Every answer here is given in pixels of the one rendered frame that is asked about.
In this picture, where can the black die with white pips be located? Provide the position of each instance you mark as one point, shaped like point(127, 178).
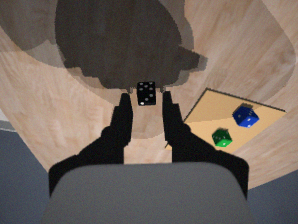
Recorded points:
point(146, 93)

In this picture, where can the tan flat mat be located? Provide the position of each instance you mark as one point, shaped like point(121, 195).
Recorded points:
point(213, 111)

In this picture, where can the dark green die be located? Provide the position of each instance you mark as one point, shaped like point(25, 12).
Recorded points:
point(221, 138)

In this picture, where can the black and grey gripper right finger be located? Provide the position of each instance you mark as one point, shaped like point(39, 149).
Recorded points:
point(188, 147)

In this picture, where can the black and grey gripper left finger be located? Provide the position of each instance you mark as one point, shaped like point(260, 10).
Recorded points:
point(107, 149)

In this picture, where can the blue die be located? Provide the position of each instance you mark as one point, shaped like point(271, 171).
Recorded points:
point(245, 117)

